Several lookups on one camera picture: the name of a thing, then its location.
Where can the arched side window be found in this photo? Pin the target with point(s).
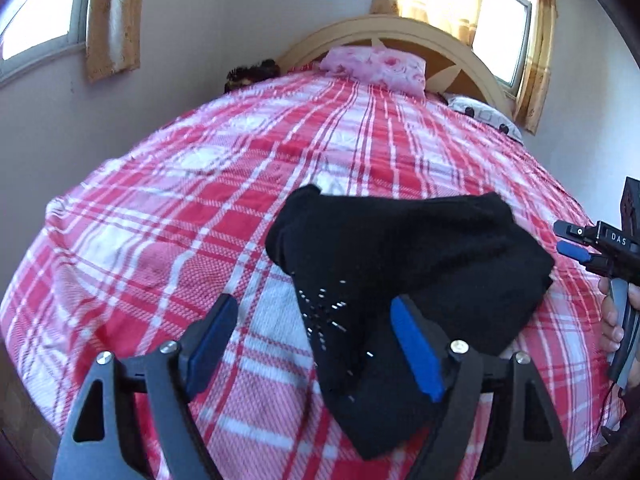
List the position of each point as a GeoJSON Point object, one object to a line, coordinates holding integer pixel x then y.
{"type": "Point", "coordinates": [35, 15]}

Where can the white pillow with black dots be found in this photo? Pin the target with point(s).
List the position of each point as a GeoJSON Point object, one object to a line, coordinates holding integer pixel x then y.
{"type": "Point", "coordinates": [480, 110]}

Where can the person's right hand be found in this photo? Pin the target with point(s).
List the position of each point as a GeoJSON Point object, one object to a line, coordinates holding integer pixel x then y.
{"type": "Point", "coordinates": [610, 320]}

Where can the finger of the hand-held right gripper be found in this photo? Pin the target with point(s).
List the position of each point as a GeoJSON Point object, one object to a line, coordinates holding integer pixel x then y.
{"type": "Point", "coordinates": [570, 248]}
{"type": "Point", "coordinates": [575, 231]}

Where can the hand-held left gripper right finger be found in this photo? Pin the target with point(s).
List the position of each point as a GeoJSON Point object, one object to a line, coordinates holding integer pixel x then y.
{"type": "Point", "coordinates": [417, 350]}

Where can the red plaid blanket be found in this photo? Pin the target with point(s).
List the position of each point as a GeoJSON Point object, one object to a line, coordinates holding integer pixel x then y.
{"type": "Point", "coordinates": [175, 210]}

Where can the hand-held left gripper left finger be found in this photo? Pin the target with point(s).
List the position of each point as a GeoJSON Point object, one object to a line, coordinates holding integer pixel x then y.
{"type": "Point", "coordinates": [210, 340]}

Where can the pink floral pillow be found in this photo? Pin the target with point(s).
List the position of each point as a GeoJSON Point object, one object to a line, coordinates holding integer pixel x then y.
{"type": "Point", "coordinates": [380, 67]}

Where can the cream wooden headboard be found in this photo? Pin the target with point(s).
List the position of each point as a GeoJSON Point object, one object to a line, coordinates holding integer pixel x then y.
{"type": "Point", "coordinates": [350, 30]}

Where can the dark object beside bed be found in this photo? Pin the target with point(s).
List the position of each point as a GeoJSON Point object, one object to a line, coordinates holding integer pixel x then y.
{"type": "Point", "coordinates": [250, 74]}

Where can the black pants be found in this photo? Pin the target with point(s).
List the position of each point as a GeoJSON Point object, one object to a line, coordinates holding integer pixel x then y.
{"type": "Point", "coordinates": [425, 245]}

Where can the window beside headboard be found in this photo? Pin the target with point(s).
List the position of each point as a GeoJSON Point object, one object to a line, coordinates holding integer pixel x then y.
{"type": "Point", "coordinates": [500, 35]}

